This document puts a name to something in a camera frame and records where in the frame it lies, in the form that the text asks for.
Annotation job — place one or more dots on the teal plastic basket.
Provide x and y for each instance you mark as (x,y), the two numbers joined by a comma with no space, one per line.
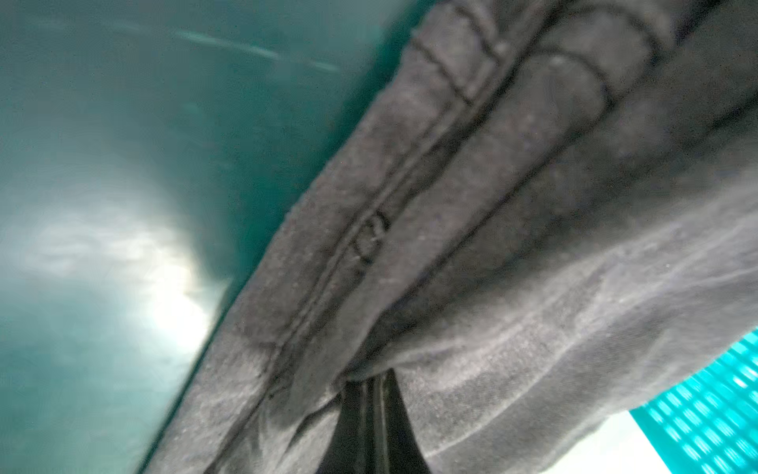
(708,422)

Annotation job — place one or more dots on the dark grey long pants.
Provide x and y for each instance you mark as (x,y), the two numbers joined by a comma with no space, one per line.
(547,218)

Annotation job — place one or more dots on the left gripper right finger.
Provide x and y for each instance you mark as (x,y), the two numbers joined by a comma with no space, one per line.
(395,447)

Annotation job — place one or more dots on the green table mat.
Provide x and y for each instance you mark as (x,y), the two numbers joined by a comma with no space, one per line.
(149,150)

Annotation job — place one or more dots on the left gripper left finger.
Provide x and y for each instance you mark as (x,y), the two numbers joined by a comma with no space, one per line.
(351,448)

